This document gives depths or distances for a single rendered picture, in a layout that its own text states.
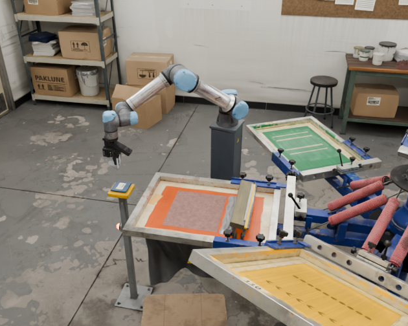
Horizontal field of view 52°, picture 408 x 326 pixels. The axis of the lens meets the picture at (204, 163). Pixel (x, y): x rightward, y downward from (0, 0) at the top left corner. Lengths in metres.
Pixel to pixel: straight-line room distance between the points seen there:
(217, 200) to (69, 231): 1.81
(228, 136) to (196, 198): 0.53
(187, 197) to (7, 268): 1.78
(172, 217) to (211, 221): 0.22
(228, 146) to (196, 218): 0.68
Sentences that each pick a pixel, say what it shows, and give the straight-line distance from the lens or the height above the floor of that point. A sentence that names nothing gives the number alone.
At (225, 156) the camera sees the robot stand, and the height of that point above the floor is 0.99.
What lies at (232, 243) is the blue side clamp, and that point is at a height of 1.01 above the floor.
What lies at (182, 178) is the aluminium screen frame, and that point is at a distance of 2.63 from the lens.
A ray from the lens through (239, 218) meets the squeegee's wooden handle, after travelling 2.19.
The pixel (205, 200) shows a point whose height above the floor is 0.96.
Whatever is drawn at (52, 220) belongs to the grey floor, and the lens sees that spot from 4.12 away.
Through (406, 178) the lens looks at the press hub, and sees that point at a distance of 2.23.
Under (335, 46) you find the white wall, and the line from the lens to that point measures 5.88.
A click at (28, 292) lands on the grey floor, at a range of 3.50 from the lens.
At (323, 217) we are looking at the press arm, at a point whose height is 1.04.
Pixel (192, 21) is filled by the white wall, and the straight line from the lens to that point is 5.97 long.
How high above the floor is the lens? 2.39
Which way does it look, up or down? 30 degrees down
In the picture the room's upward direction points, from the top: straight up
